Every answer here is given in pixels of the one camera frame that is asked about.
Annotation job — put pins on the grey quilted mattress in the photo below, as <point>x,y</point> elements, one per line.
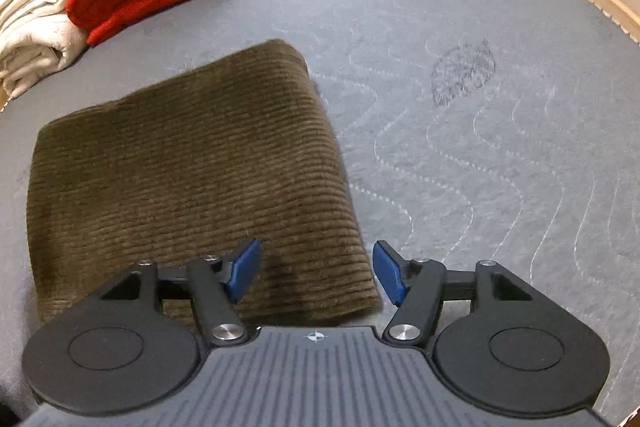
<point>475,157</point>

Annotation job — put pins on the cream folded garment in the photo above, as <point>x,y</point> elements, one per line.
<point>35,37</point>

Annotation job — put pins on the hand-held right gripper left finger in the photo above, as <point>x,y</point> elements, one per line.
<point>242,269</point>

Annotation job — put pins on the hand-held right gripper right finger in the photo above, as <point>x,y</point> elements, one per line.
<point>390,272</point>

